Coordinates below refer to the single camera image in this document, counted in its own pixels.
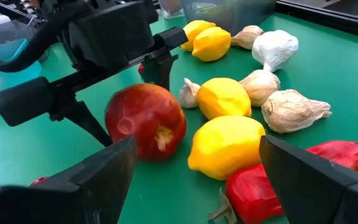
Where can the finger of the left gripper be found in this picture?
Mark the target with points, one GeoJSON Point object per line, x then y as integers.
{"type": "Point", "coordinates": [23, 101]}
{"type": "Point", "coordinates": [158, 67]}

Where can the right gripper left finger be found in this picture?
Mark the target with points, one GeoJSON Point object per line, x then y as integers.
{"type": "Point", "coordinates": [98, 186]}

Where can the dark red round fruit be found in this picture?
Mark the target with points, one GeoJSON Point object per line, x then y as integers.
{"type": "Point", "coordinates": [170, 5]}

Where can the white garlic bulb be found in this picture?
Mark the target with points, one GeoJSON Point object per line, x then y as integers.
{"type": "Point", "coordinates": [274, 48]}

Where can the grey translucent basket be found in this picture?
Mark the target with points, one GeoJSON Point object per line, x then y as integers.
{"type": "Point", "coordinates": [244, 15]}

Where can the light green cucumber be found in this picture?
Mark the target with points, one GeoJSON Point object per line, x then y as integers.
{"type": "Point", "coordinates": [204, 8]}

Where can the red apple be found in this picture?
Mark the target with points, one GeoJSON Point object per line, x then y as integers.
{"type": "Point", "coordinates": [148, 118]}

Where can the small garlic bulb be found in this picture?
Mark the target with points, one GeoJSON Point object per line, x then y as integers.
{"type": "Point", "coordinates": [189, 93]}

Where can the cream garlic bulb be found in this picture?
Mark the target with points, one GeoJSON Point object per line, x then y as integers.
{"type": "Point", "coordinates": [294, 110]}
{"type": "Point", "coordinates": [259, 87]}
{"type": "Point", "coordinates": [247, 36]}

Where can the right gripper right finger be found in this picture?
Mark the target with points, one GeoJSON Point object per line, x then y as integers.
{"type": "Point", "coordinates": [315, 193]}

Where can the red chili pepper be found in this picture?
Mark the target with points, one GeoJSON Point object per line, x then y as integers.
{"type": "Point", "coordinates": [250, 193]}

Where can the yellow lemon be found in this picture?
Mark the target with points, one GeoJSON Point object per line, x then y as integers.
{"type": "Point", "coordinates": [211, 43]}
{"type": "Point", "coordinates": [193, 29]}
{"type": "Point", "coordinates": [225, 146]}
{"type": "Point", "coordinates": [223, 98]}

